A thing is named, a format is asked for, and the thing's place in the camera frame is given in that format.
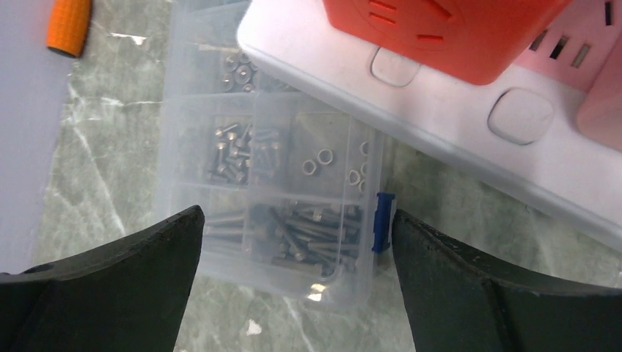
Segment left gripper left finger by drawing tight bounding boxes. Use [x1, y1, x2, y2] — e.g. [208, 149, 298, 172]
[1, 205, 205, 351]

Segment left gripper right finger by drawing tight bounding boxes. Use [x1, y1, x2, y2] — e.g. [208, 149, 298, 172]
[392, 210, 621, 351]

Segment white power strip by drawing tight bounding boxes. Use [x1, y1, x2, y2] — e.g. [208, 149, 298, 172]
[237, 1, 621, 249]

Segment clear plastic screw box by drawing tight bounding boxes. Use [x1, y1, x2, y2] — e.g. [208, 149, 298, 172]
[153, 1, 383, 309]

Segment red cube adapter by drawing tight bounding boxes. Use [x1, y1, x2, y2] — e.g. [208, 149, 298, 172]
[323, 0, 569, 85]

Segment pink cube adapter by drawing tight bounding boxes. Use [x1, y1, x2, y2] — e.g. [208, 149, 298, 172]
[516, 0, 621, 150]

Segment orange handle screwdriver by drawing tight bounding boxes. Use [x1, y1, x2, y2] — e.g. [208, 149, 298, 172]
[45, 0, 92, 58]

